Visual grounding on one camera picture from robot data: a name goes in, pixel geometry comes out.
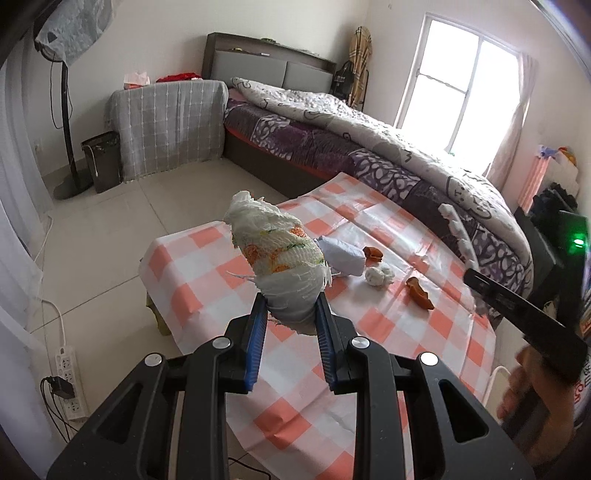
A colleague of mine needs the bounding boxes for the black cable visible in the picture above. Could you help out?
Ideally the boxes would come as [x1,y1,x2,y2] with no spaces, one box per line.
[41,383,80,441]

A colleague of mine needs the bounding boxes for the grey plaid covered cabinet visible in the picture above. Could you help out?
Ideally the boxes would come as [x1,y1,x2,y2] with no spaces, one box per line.
[105,79,230,182]

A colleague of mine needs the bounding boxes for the white folded packet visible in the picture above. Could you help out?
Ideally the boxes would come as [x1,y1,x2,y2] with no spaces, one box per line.
[318,235,367,278]

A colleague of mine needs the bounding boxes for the black plug adapter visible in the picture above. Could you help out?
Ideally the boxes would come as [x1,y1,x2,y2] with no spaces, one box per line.
[41,376,77,400]

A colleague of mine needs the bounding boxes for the white framed window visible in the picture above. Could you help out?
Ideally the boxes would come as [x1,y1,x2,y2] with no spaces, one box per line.
[394,13,525,175]

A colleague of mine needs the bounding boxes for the dark bed frame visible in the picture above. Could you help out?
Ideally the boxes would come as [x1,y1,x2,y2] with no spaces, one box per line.
[223,126,339,200]

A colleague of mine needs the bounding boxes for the pink tissue pack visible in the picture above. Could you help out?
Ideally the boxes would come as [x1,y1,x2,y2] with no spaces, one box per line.
[122,69,151,90]

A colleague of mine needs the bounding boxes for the pile of dark clothes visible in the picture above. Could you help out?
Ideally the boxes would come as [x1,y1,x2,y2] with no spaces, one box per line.
[531,182,579,219]

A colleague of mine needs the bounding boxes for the white pink folded panel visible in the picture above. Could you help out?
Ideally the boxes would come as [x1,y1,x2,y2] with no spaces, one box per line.
[517,145,579,214]

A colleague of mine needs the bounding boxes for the crumpled white tissue ball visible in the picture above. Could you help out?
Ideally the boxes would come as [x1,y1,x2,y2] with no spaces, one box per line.
[364,264,396,291]

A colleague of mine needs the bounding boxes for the white power strip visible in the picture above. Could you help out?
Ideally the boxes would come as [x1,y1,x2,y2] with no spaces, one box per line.
[54,343,89,421]

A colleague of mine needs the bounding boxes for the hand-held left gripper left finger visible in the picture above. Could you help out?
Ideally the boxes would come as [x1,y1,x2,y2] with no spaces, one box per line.
[46,293,269,480]

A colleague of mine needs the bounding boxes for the bed with purple quilt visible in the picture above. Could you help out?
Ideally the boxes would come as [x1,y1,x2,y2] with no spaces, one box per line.
[230,76,533,297]

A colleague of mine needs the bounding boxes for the red cloth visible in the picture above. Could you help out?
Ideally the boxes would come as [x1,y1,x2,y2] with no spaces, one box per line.
[156,71,204,85]

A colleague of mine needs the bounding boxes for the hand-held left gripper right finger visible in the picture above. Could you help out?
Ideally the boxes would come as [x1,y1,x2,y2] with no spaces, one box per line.
[314,293,536,480]

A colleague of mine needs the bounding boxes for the cardboard box with red print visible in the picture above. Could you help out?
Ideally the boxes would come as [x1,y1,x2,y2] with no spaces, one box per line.
[574,362,591,407]

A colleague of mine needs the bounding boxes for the dark wooden padded headboard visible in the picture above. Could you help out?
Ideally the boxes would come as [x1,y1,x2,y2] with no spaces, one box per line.
[202,32,338,92]

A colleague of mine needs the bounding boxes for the beige plaid coat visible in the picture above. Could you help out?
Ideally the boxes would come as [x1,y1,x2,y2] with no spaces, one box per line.
[348,26,374,110]

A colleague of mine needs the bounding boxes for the covered standing fan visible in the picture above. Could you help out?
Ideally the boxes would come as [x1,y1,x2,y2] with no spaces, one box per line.
[34,0,114,200]

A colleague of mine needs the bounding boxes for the black small waste bin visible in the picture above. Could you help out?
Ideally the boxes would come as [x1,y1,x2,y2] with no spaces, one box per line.
[81,131,123,195]

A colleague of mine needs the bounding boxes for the pale floral curtain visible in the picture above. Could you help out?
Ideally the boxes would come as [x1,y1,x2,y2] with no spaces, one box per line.
[486,52,541,191]

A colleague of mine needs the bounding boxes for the white sheer curtain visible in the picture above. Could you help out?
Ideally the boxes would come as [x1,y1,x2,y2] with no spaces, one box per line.
[0,44,55,333]

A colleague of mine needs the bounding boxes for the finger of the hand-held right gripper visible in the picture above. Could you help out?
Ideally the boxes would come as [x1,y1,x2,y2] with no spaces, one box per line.
[464,268,588,385]

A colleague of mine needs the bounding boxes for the black hanging bag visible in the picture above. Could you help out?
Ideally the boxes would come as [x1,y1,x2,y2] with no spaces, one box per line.
[333,59,356,98]

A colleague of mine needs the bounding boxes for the black storage bench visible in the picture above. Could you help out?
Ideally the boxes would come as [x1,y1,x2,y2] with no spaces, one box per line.
[512,205,562,297]

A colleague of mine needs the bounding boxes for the orange white checked tablecloth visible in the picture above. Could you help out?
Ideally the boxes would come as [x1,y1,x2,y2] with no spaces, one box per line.
[139,172,500,454]

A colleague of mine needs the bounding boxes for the bed with patterned duvet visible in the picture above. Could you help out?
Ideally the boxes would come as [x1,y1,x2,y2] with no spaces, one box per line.
[223,99,509,278]

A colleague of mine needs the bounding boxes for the person's right hand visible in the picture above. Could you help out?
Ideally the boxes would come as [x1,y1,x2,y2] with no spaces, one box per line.
[498,344,583,463]

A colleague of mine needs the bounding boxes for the white power cable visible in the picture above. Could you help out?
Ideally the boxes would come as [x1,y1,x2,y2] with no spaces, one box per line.
[41,299,71,352]

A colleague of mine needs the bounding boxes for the cream plastic waste bin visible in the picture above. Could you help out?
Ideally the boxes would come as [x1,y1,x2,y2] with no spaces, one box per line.
[482,364,513,410]

